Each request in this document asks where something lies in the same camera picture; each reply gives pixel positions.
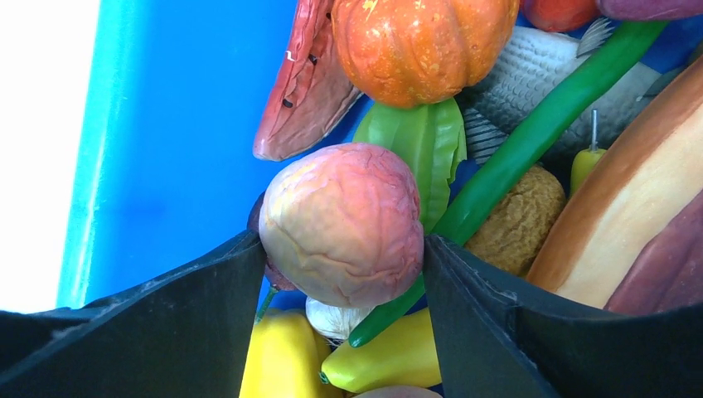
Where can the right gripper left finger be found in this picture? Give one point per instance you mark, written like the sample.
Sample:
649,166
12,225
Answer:
184,333

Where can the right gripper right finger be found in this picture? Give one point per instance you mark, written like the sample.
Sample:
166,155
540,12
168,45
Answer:
498,336

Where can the pink peach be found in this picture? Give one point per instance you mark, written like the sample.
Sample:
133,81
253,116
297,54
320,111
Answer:
342,224

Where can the yellow bell pepper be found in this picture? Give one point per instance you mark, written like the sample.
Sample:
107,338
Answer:
288,358

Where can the brown walnut cookie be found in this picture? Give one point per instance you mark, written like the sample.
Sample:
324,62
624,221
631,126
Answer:
514,232

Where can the white garlic bulb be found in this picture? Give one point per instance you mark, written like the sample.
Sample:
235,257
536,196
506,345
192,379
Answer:
332,322

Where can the blue plastic bin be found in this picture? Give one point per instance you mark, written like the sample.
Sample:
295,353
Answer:
165,171

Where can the green long bean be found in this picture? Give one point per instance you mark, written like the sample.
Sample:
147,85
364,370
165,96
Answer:
531,138

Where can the green star fruit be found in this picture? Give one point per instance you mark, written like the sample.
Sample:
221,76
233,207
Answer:
430,138

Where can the red watermelon slice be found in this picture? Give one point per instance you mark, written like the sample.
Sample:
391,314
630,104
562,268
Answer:
312,93

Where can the grey fish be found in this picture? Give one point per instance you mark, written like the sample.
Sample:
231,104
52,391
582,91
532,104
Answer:
530,66

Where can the orange mini pumpkin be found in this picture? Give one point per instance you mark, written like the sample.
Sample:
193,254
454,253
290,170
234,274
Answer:
408,53

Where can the purple sweet potato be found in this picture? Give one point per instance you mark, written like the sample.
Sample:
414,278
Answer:
649,10

